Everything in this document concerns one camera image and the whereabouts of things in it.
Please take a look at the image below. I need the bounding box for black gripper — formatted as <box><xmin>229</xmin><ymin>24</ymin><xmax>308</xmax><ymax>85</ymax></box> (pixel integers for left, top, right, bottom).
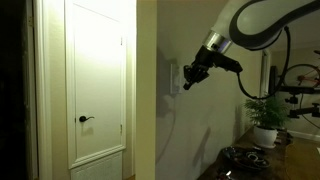
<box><xmin>182</xmin><ymin>45</ymin><xmax>218</xmax><ymax>91</ymax></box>

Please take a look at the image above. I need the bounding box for green potted plant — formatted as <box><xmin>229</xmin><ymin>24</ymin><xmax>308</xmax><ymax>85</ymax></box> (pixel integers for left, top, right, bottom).
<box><xmin>243</xmin><ymin>97</ymin><xmax>290</xmax><ymax>131</ymax></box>

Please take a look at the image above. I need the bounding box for white plant pot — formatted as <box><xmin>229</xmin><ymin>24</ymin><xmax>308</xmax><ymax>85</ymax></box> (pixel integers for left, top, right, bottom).
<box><xmin>253</xmin><ymin>125</ymin><xmax>279</xmax><ymax>149</ymax></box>

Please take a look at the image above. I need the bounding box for dark glass dish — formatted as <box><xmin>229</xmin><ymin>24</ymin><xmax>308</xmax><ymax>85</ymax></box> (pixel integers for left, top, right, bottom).
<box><xmin>222</xmin><ymin>145</ymin><xmax>272</xmax><ymax>172</ymax></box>

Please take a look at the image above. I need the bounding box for white panel door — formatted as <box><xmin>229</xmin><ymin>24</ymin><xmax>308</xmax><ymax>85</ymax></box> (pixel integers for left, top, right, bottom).
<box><xmin>63</xmin><ymin>0</ymin><xmax>128</xmax><ymax>180</ymax></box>

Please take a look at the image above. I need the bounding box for small shiny object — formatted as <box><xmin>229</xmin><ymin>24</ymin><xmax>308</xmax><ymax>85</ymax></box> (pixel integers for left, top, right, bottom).
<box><xmin>218</xmin><ymin>169</ymin><xmax>235</xmax><ymax>180</ymax></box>

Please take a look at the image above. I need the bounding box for dark wooden console table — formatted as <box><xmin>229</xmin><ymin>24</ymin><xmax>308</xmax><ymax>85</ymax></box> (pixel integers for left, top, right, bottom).
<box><xmin>196</xmin><ymin>126</ymin><xmax>294</xmax><ymax>180</ymax></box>

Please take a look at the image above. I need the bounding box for bicycle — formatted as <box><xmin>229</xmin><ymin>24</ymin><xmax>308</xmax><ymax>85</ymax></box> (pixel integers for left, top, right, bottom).
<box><xmin>282</xmin><ymin>49</ymin><xmax>320</xmax><ymax>88</ymax></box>

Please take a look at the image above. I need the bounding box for white light switch plate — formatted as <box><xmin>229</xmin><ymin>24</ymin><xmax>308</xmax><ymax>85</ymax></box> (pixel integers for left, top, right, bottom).
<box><xmin>169</xmin><ymin>62</ymin><xmax>184</xmax><ymax>95</ymax></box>

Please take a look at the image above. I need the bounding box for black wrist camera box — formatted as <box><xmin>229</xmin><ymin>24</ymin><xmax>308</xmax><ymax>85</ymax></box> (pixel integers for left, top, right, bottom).
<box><xmin>213</xmin><ymin>53</ymin><xmax>244</xmax><ymax>74</ymax></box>

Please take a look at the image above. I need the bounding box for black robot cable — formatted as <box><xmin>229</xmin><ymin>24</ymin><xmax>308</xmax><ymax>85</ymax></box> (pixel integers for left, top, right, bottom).
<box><xmin>235</xmin><ymin>25</ymin><xmax>292</xmax><ymax>101</ymax></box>

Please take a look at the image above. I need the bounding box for black camera stand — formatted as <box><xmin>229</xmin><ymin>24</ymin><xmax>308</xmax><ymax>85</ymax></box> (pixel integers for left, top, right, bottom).
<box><xmin>277</xmin><ymin>84</ymin><xmax>320</xmax><ymax>120</ymax></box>

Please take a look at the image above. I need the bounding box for black door lever handle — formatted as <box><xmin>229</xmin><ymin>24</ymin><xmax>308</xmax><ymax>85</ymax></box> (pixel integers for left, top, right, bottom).
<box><xmin>78</xmin><ymin>114</ymin><xmax>96</xmax><ymax>123</ymax></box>

